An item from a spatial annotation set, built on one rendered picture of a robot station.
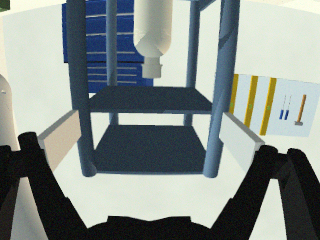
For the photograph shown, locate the white plastic bottle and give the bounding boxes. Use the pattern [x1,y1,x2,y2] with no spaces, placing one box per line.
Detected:
[134,0,173,78]

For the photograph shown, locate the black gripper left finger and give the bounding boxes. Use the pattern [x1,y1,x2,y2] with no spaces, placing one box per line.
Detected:
[0,110,96,240]

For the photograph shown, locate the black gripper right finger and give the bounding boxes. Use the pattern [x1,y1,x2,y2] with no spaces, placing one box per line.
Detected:
[202,112,320,240]

